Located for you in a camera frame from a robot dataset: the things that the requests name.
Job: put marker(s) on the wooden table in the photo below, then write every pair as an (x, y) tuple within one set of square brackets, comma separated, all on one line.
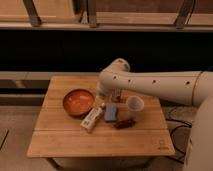
[(58, 135)]

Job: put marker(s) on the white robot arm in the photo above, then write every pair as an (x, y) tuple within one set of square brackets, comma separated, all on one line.
[(187, 87)]

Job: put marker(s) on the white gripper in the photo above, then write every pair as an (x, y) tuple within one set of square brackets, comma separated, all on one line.
[(104, 92)]

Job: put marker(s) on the translucent plastic cup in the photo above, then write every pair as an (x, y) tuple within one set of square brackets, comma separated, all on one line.
[(134, 105)]

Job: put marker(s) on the metal window frame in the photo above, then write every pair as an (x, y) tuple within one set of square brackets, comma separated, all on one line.
[(108, 15)]

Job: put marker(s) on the orange bowl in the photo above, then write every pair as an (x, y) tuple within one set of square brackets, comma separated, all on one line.
[(78, 102)]

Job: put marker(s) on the blue eraser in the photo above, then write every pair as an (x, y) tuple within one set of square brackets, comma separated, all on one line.
[(110, 113)]

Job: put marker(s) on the white tube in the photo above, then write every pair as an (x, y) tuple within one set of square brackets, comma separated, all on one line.
[(90, 121)]

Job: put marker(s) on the dark brown object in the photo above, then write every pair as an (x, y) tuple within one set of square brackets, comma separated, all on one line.
[(125, 124)]

